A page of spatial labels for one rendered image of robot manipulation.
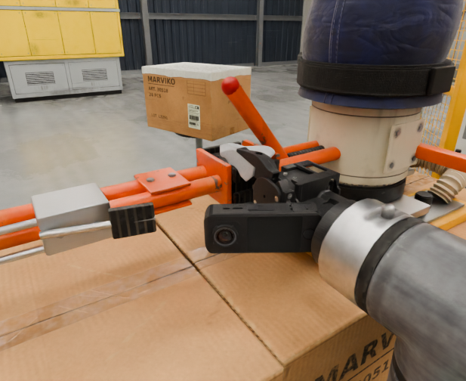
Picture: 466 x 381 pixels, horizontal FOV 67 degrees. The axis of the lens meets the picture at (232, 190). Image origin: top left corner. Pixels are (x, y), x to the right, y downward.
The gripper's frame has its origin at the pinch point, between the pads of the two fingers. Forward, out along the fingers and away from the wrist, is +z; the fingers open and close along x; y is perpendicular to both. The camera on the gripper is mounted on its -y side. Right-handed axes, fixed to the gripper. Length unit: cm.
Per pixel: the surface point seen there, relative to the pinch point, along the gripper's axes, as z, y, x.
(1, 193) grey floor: 289, -43, -108
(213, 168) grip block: -0.7, -1.6, 1.6
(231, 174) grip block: -4.0, -0.9, 1.7
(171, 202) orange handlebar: -3.0, -8.6, -0.5
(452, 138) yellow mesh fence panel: 40, 145, -28
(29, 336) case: -1.9, -25.9, -12.9
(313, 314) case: -16.3, 2.9, -12.8
